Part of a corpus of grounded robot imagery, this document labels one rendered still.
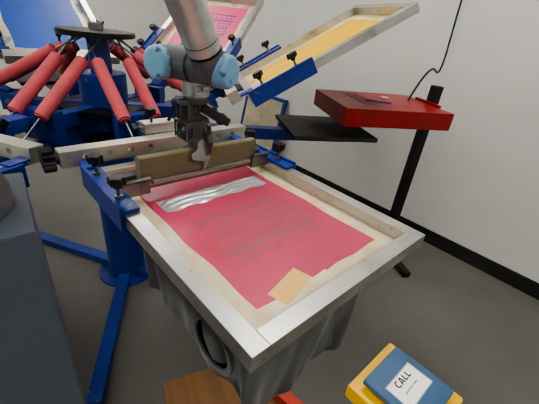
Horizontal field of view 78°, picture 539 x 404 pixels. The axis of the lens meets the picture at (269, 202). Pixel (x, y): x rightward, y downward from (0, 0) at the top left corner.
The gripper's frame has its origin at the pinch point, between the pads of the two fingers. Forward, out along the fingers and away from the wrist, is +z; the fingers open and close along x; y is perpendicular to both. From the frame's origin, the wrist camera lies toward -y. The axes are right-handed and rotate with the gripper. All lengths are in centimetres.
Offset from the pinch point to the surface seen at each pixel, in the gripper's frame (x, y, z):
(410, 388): 78, 12, 6
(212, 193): 9.5, 2.1, 6.2
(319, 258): 48.4, -2.0, 7.0
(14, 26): -171, 17, -23
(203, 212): 16.0, 9.5, 7.0
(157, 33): -149, -59, -26
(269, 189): 15.2, -15.7, 6.9
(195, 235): 24.3, 17.0, 7.1
